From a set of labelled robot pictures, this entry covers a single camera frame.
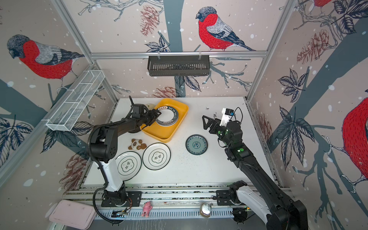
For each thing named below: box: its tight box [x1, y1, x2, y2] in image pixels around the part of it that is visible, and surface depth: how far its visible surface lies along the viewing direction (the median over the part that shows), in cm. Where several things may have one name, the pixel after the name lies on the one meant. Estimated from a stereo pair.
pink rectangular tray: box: [48, 199, 97, 230], surface depth 69 cm
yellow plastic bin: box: [141, 98, 189, 144], surface depth 103 cm
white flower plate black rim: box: [142, 142, 172, 171], surface depth 90 cm
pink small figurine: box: [141, 200, 153, 218], surface depth 71 cm
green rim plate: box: [155, 105, 179, 127], surface depth 106 cm
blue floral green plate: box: [185, 134, 209, 156], surface depth 96 cm
